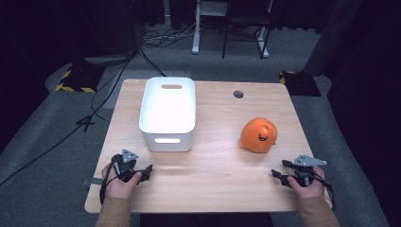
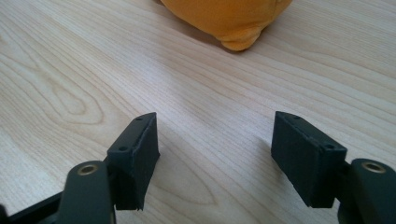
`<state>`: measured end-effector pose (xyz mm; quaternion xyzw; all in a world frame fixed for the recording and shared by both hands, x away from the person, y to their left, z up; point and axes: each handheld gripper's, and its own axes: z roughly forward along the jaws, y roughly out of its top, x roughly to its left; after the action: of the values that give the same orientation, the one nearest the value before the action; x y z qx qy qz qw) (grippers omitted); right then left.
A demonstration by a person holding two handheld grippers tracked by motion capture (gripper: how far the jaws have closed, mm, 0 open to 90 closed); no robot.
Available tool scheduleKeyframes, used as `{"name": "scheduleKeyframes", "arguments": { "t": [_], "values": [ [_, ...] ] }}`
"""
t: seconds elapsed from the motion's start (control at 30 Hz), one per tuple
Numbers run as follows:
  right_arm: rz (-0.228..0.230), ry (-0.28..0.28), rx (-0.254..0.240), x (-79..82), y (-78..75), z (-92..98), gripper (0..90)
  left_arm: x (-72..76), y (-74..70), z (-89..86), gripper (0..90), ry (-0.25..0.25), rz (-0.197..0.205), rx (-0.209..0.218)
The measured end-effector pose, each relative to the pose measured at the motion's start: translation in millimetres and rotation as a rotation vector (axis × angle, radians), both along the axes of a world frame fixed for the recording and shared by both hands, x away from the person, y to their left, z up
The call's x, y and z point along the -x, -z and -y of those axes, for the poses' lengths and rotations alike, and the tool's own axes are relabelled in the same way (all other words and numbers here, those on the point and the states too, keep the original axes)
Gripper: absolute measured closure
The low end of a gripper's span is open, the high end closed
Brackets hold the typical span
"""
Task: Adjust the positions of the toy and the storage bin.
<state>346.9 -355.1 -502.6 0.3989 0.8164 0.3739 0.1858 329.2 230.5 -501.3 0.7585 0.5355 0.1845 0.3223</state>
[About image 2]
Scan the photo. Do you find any orange plush toy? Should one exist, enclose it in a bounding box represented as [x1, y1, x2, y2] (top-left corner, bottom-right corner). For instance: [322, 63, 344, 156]
[160, 0, 293, 52]

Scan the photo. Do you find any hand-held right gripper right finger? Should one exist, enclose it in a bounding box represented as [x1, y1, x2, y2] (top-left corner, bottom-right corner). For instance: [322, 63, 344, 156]
[270, 110, 348, 209]

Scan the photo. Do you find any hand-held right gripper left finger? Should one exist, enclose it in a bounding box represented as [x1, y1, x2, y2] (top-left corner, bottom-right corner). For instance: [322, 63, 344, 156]
[106, 112, 161, 211]

